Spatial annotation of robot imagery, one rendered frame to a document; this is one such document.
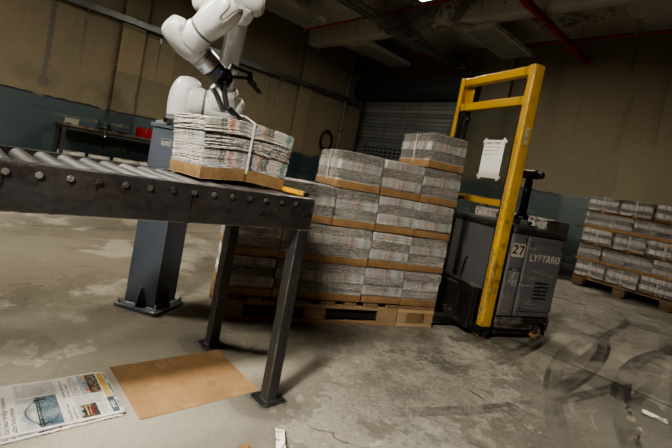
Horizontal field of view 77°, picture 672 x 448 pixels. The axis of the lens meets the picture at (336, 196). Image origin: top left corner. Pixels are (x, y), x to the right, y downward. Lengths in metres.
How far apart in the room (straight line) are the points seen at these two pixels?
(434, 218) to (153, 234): 1.71
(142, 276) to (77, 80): 6.52
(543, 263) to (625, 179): 5.27
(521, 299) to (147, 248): 2.45
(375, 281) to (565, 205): 6.32
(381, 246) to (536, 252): 1.16
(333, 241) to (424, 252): 0.66
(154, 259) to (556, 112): 7.87
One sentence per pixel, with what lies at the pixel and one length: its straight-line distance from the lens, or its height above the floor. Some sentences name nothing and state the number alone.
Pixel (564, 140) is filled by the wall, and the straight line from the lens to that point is 8.88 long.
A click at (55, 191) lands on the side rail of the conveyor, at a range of 1.25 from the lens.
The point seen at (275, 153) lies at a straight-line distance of 1.70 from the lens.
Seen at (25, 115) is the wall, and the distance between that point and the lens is 8.61.
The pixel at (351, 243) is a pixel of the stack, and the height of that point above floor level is 0.51.
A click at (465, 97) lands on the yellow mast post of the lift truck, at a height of 1.71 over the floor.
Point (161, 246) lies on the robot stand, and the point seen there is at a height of 0.36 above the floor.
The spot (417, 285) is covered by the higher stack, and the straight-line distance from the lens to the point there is 2.91.
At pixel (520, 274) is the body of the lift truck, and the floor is 0.46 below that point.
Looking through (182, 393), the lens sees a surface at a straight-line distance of 1.82.
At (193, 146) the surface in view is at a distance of 1.64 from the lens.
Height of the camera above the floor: 0.91
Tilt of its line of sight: 3 degrees down
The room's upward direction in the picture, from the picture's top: 11 degrees clockwise
